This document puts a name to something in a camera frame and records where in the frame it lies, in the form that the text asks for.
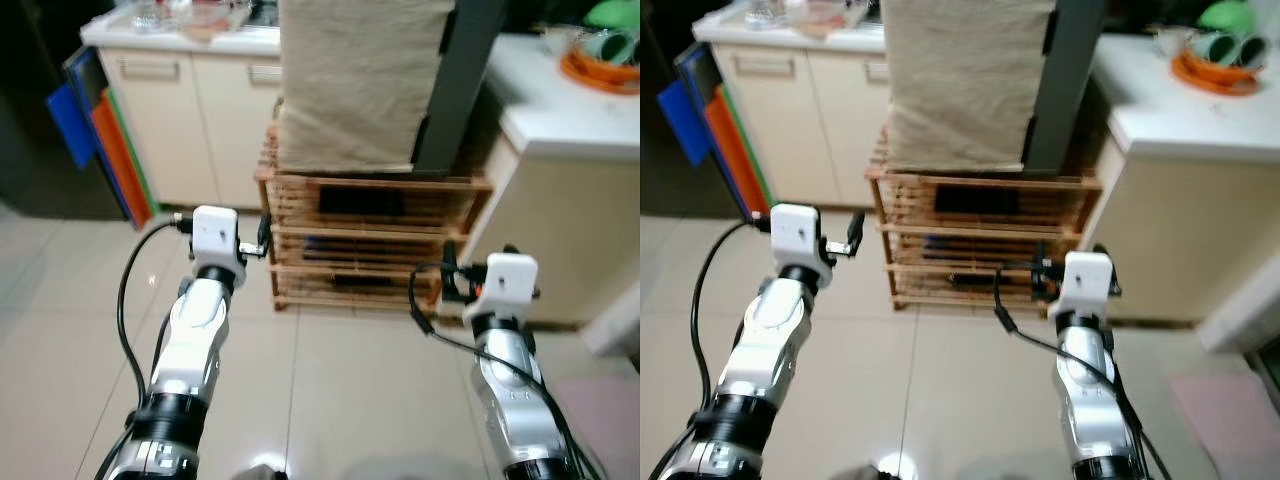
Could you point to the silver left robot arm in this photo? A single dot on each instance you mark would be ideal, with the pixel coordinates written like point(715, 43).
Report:
point(770, 350)
point(190, 340)

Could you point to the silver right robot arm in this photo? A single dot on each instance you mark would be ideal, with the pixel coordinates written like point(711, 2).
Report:
point(1085, 390)
point(510, 390)

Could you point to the wooden slatted rack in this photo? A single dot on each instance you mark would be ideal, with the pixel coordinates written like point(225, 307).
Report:
point(1050, 205)
point(430, 205)

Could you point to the white kitchen cabinet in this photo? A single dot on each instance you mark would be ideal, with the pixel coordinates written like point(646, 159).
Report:
point(810, 120)
point(200, 120)

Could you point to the white counter unit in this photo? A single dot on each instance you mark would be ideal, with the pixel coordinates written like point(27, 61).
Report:
point(1170, 200)
point(560, 190)

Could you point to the orange cutting board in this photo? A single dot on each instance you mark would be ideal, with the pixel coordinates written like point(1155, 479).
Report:
point(120, 160)
point(735, 155)

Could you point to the white low furniture corner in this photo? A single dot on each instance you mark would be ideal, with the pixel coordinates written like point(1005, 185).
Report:
point(615, 325)
point(1240, 310)

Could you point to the beige cloth cover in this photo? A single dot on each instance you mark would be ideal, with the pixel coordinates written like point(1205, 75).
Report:
point(360, 80)
point(965, 80)

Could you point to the dark grey upright panel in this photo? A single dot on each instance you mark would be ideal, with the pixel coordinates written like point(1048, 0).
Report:
point(455, 90)
point(1062, 90)

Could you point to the blue cutting board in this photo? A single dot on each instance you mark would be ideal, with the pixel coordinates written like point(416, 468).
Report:
point(68, 125)
point(682, 122)

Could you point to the clear tray with glassware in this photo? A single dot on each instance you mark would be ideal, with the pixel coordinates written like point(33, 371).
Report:
point(185, 15)
point(800, 13)

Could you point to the dark blue-edged board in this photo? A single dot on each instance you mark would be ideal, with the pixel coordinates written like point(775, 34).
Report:
point(697, 65)
point(85, 70)

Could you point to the pink floor mat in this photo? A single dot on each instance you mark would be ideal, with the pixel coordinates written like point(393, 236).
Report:
point(1235, 425)

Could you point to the orange round tray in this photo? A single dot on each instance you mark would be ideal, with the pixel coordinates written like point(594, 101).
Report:
point(590, 75)
point(1205, 78)

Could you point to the green cups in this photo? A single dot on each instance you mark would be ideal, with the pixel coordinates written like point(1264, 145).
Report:
point(605, 47)
point(1225, 48)

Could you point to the green plastic bowl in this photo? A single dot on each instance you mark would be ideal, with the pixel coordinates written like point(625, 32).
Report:
point(615, 13)
point(1228, 14)

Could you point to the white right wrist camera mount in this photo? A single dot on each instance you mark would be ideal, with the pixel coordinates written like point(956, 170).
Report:
point(508, 283)
point(1088, 282)

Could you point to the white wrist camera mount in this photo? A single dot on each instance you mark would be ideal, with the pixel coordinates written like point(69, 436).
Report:
point(215, 235)
point(797, 232)
point(508, 283)
point(1088, 282)

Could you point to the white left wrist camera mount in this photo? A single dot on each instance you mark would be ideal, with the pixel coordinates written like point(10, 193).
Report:
point(215, 235)
point(797, 232)

